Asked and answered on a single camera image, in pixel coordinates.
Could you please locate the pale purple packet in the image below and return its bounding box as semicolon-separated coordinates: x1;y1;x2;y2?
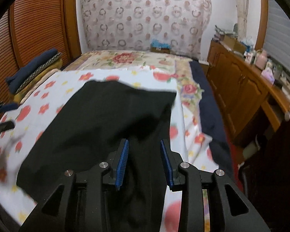
261;68;276;83

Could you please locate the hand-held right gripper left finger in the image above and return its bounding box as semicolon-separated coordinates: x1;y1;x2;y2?
19;139;130;232

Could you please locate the beige tied curtain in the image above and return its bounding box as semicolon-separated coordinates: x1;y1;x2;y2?
235;0;250;41

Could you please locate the cardboard box with blue contents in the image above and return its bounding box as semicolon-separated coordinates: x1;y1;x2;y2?
150;39;172;54

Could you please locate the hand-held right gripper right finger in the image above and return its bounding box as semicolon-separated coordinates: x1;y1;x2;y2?
159;139;272;232

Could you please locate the circle-patterned sheer curtain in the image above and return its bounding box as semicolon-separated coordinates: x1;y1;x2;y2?
80;0;212;56

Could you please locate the navy blanket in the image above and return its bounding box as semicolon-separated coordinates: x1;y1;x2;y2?
189;60;234;177

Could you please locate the navy folded cloth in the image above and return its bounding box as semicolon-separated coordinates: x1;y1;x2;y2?
5;48;58;93

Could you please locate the beige floral quilt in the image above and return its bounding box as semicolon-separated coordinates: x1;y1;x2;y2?
63;50;205;107

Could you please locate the grey window blind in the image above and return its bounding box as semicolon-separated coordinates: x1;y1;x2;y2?
262;0;290;83

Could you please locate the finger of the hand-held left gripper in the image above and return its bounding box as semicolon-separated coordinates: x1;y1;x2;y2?
0;101;19;117
0;120;16;141

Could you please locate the pink thermos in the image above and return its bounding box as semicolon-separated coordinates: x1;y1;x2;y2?
256;49;269;69

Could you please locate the gold folded cloth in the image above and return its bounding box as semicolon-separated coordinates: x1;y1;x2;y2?
13;59;63;103

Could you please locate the wooden cabinet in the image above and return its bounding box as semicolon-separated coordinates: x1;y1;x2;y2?
206;40;290;148

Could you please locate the white red-flowered bed sheet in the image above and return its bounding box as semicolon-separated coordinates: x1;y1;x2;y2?
0;69;220;232

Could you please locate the wooden louvered door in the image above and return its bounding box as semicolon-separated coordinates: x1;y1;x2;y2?
0;0;81;107

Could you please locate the black patterned folded cloth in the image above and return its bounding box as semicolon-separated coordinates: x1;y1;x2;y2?
14;52;63;95

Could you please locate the brown cardboard box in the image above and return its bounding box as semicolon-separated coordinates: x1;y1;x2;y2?
223;35;246;54

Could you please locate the dark chair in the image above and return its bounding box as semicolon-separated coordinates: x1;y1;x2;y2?
239;116;290;232

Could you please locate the black printed t-shirt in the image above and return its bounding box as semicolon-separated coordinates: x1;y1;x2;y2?
16;80;178;232

